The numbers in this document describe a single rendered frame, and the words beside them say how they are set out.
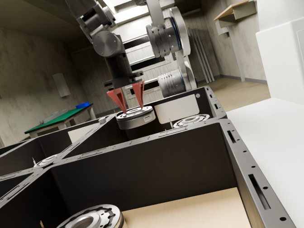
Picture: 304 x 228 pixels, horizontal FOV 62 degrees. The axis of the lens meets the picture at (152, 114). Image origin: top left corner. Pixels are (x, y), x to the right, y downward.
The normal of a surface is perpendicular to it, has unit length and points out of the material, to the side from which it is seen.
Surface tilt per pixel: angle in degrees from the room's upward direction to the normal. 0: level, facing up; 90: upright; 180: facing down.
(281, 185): 0
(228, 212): 0
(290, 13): 71
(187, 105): 90
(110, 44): 90
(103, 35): 90
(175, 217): 0
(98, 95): 90
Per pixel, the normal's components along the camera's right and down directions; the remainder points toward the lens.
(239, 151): -0.31, -0.94
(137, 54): -0.04, 0.19
